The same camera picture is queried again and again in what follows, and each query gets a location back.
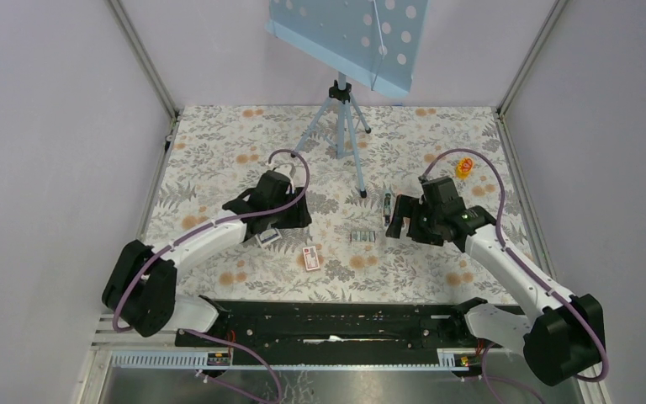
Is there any red white staple box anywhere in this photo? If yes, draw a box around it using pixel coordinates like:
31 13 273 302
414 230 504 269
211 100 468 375
302 246 320 272

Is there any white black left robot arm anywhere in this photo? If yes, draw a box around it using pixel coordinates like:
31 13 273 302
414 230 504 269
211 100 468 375
102 170 312 346

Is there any yellow red small toy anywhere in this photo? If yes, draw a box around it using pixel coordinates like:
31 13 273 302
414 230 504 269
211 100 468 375
455 157 474 179

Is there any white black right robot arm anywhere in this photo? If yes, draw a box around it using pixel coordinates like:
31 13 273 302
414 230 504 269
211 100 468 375
385 177 607 385

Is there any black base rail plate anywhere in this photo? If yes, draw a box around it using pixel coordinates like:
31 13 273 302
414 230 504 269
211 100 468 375
175 300 488 364

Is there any blue playing card box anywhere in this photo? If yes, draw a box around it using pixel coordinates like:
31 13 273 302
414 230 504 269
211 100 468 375
256 228 282 248

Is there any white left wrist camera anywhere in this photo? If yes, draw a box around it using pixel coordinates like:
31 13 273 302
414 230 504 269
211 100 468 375
269 162 297 183

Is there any blue music stand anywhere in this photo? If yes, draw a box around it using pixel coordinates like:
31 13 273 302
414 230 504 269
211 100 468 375
266 0 429 198

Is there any grey cable duct strip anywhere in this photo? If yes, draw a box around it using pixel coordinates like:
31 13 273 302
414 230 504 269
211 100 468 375
110 349 471 373

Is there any floral patterned table mat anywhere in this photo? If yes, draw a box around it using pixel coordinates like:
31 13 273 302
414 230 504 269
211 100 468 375
142 106 534 304

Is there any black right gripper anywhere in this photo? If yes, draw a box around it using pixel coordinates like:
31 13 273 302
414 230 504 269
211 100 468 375
384 194 443 247

